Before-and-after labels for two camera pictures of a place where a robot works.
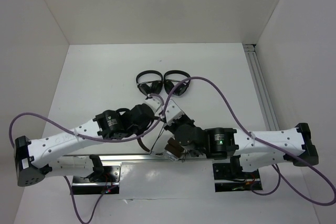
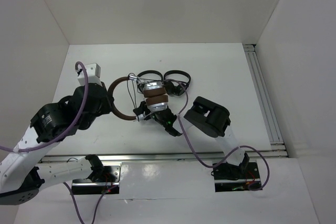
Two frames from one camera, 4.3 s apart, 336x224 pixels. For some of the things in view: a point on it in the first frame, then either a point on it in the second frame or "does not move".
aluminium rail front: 125,158 does not move
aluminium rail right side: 252,53 does not move
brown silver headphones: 173,151 -> 155,94
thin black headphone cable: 184,153 -> 134,89
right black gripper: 170,125 -> 140,110
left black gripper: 139,132 -> 106,109
